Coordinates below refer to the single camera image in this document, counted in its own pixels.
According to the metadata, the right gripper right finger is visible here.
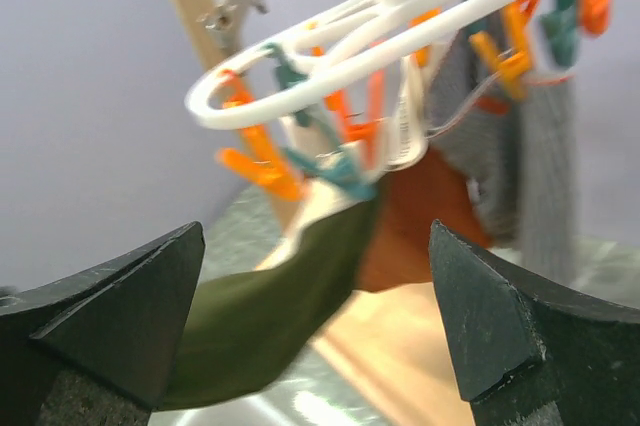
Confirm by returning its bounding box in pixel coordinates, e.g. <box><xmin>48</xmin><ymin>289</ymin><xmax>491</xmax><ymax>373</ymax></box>
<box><xmin>429</xmin><ymin>222</ymin><xmax>639</xmax><ymax>426</ymax></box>

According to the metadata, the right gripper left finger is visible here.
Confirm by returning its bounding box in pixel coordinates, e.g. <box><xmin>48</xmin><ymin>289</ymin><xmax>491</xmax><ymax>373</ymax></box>
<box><xmin>1</xmin><ymin>222</ymin><xmax>205</xmax><ymax>425</ymax></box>

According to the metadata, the olive green underwear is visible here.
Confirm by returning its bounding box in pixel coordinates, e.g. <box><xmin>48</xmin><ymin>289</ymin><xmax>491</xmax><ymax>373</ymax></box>
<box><xmin>159</xmin><ymin>180</ymin><xmax>387</xmax><ymax>411</ymax></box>

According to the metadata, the grey striped underwear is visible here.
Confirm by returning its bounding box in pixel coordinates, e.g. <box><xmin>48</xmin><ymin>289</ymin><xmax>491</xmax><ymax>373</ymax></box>
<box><xmin>427</xmin><ymin>32</ymin><xmax>577</xmax><ymax>285</ymax></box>

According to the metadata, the white round clip hanger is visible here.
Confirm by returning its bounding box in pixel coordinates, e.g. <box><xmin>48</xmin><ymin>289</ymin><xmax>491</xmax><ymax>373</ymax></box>
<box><xmin>183</xmin><ymin>0</ymin><xmax>616</xmax><ymax>202</ymax></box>

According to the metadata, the wooden clip hanger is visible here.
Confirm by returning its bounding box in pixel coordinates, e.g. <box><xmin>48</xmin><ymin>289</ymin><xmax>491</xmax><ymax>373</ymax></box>
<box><xmin>197</xmin><ymin>0</ymin><xmax>268</xmax><ymax>56</ymax></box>

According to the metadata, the wooden clothes rack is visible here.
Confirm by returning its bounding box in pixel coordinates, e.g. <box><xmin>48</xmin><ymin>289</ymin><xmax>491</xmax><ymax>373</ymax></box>
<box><xmin>144</xmin><ymin>0</ymin><xmax>481</xmax><ymax>426</ymax></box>

